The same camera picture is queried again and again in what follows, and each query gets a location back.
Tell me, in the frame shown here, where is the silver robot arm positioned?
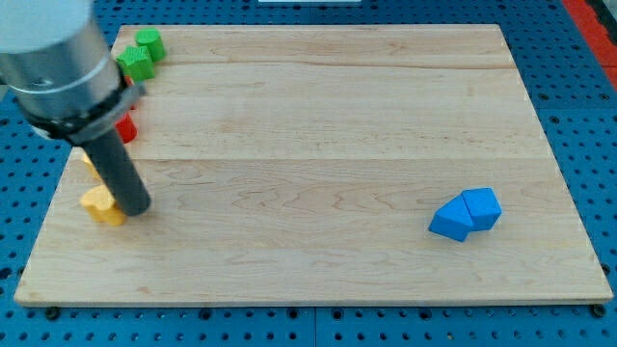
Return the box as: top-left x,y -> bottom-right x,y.
1,0 -> 145,146

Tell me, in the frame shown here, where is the blue cube block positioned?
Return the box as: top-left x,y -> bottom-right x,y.
462,187 -> 502,231

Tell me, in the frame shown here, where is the light wooden board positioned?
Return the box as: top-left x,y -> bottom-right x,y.
14,24 -> 613,307

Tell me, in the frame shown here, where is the blue wedge block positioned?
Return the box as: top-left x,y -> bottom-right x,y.
428,196 -> 474,242

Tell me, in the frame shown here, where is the red block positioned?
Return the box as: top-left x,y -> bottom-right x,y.
115,113 -> 138,144

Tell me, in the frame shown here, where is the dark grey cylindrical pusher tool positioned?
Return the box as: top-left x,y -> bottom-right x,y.
83,128 -> 151,216

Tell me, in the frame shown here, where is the yellow block behind tool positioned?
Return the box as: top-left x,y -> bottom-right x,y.
81,152 -> 101,181

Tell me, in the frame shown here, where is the green star block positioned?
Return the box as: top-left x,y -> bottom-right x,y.
117,46 -> 155,82

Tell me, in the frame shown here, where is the green cylinder block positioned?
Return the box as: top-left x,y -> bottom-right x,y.
134,27 -> 167,62

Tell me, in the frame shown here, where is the yellow heart block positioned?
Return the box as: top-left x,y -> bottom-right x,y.
80,185 -> 126,227

